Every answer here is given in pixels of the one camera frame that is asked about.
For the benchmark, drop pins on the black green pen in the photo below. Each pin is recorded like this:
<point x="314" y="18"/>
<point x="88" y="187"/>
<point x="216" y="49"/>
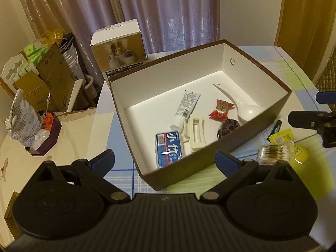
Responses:
<point x="275" y="129"/>

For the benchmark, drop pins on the white product carton box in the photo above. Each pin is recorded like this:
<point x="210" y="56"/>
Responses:
<point x="118" y="48"/>

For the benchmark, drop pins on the cream hair claw clip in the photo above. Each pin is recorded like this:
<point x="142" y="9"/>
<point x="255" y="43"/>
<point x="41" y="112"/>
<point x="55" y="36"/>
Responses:
<point x="193" y="134"/>

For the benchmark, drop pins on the silver foil bag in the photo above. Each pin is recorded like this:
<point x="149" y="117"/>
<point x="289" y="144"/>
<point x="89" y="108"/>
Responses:
<point x="24" y="122"/>

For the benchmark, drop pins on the purple curtain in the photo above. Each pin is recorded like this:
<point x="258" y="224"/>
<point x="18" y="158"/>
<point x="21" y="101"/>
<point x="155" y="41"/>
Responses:
<point x="166" y="25"/>

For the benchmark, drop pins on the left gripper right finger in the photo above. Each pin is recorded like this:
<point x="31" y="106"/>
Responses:
<point x="237" y="173"/>

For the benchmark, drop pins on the blue white gum pack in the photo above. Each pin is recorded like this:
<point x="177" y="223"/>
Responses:
<point x="168" y="148"/>

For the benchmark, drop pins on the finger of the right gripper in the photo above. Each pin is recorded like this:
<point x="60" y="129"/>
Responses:
<point x="306" y="119"/>
<point x="326" y="97"/>

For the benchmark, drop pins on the dark red desk tray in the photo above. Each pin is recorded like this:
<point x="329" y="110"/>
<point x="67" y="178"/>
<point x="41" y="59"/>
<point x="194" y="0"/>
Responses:
<point x="47" y="135"/>

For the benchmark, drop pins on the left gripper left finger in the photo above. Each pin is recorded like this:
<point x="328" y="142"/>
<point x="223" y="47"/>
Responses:
<point x="92" y="172"/>

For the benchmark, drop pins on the wicker chair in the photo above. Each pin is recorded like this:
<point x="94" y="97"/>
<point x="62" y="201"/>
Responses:
<point x="326" y="81"/>

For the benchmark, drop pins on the cotton swab pack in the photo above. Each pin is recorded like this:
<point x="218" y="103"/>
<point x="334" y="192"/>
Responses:
<point x="270" y="154"/>

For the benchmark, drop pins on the yellow sachet packet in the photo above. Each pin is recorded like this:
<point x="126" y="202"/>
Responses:
<point x="295" y="152"/>

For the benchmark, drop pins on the brown white storage box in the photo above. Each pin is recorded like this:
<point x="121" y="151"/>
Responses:
<point x="146" y="99"/>

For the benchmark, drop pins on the white plastic spoon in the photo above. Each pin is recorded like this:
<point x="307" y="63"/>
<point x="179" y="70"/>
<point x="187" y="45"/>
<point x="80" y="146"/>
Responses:
<point x="245" y="112"/>

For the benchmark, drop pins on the white wooden organizer rack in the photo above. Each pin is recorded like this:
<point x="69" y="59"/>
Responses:
<point x="8" y="72"/>

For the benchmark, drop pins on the dark purple velvet scrunchie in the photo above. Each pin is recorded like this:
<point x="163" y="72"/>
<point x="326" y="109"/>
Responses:
<point x="227" y="127"/>

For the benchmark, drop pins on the brown cardboard box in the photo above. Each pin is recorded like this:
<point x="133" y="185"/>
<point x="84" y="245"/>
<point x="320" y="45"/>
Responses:
<point x="54" y="79"/>

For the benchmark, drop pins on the red snack packet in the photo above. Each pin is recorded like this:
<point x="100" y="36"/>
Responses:
<point x="221" y="110"/>

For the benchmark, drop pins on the brown curtain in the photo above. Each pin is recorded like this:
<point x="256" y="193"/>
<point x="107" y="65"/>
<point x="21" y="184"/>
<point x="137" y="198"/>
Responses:
<point x="304" y="29"/>

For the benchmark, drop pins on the white toothpaste tube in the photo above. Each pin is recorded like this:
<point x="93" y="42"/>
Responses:
<point x="186" y="107"/>

